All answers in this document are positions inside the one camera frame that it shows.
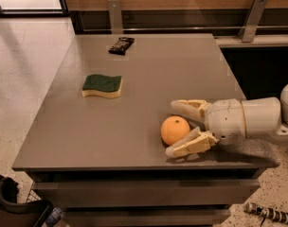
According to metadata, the blue bottle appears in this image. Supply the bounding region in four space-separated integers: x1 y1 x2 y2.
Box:
42 207 63 227

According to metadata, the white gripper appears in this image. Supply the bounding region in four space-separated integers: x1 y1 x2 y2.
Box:
165 99 245 158

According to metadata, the grey metal bracket right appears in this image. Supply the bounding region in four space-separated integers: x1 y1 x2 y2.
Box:
238 0 269 43

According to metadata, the grey lower drawer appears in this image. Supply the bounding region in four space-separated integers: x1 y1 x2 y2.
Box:
64 209 230 227

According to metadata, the black curved object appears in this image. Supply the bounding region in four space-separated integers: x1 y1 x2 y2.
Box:
0 175 53 227

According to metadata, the grey metal bracket left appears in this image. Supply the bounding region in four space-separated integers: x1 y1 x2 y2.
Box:
107 0 123 34

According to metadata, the green yellow sponge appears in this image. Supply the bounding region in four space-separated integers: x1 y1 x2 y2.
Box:
81 74 123 98

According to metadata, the grey metal bracket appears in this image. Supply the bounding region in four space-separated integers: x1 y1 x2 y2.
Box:
238 0 269 43
107 0 123 34

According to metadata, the black rxbar chocolate wrapper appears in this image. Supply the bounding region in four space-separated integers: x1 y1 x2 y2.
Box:
108 37 135 56

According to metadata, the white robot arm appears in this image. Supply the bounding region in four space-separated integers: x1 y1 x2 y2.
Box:
166 84 288 158

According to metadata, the orange fruit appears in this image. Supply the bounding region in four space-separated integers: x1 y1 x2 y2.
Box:
161 116 190 146

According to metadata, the grey drawer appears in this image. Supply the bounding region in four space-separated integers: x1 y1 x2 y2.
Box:
64 209 230 227
34 180 260 208

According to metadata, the black white striped cylinder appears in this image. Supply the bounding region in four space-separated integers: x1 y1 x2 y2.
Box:
244 202 288 225

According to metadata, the grey upper drawer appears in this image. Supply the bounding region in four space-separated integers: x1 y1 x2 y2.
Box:
34 180 260 208

